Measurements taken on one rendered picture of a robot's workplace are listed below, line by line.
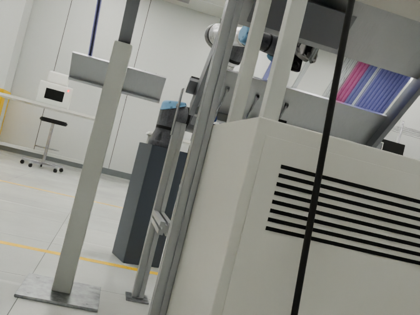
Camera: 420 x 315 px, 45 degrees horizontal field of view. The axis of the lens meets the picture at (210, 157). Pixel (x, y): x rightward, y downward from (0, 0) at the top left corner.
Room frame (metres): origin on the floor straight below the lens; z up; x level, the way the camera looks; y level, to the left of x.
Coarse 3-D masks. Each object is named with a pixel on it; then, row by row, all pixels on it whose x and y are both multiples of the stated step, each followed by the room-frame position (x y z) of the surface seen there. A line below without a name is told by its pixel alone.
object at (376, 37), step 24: (312, 0) 1.48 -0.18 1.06; (336, 0) 1.48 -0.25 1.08; (240, 24) 1.56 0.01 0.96; (312, 24) 1.50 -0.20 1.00; (336, 24) 1.49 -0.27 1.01; (360, 24) 1.53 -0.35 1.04; (384, 24) 1.53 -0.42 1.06; (408, 24) 1.52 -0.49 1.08; (336, 48) 1.56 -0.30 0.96; (360, 48) 1.60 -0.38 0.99; (384, 48) 1.59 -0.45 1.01; (408, 48) 1.59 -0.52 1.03; (408, 72) 1.66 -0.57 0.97
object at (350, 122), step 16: (224, 80) 1.72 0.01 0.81; (256, 80) 1.71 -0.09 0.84; (256, 96) 1.76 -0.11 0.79; (288, 96) 1.76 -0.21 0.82; (304, 96) 1.76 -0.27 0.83; (320, 96) 1.76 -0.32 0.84; (224, 112) 1.83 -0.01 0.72; (256, 112) 1.83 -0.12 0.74; (288, 112) 1.82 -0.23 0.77; (304, 112) 1.81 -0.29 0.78; (320, 112) 1.81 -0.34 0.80; (336, 112) 1.80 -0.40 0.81; (352, 112) 1.80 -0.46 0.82; (368, 112) 1.80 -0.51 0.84; (304, 128) 1.87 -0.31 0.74; (320, 128) 1.87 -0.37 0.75; (336, 128) 1.86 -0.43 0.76; (352, 128) 1.86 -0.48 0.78; (368, 128) 1.85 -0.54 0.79
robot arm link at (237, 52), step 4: (232, 48) 2.24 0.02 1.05; (236, 48) 2.25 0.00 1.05; (240, 48) 2.25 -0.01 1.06; (232, 52) 2.26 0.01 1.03; (236, 52) 2.26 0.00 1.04; (240, 52) 2.26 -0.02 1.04; (232, 56) 2.27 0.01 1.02; (236, 56) 2.27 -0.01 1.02; (240, 56) 2.28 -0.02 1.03; (232, 60) 2.27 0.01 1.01; (236, 60) 2.28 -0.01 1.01; (240, 60) 2.30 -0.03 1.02; (228, 64) 2.30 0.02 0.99; (232, 64) 2.29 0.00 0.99; (236, 64) 2.30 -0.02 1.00; (228, 68) 2.31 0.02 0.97; (232, 68) 2.33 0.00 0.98; (192, 116) 2.40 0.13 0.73; (188, 124) 2.40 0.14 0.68; (188, 128) 2.42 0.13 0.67; (192, 128) 2.42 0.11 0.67
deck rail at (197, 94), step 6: (216, 36) 1.60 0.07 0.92; (210, 54) 1.64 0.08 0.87; (210, 60) 1.61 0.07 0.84; (204, 66) 1.70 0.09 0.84; (204, 72) 1.66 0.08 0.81; (204, 78) 1.67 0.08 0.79; (198, 84) 1.74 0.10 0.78; (204, 84) 1.69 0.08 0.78; (198, 90) 1.71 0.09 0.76; (192, 96) 1.80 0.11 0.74; (198, 96) 1.73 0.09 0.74; (192, 102) 1.76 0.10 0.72; (198, 102) 1.75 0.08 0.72; (192, 108) 1.77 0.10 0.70; (192, 114) 1.79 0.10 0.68
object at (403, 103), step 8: (416, 80) 1.68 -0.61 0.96; (408, 88) 1.71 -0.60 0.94; (416, 88) 1.67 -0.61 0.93; (400, 96) 1.75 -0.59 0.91; (408, 96) 1.70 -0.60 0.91; (416, 96) 1.68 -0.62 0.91; (392, 104) 1.79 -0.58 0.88; (400, 104) 1.74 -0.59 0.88; (408, 104) 1.71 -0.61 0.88; (392, 112) 1.78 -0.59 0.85; (400, 112) 1.74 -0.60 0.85; (384, 120) 1.82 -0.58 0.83; (392, 120) 1.76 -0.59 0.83; (384, 128) 1.80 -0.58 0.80; (376, 136) 1.85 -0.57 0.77; (384, 136) 1.82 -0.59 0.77; (368, 144) 1.89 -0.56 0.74; (376, 144) 1.86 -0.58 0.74
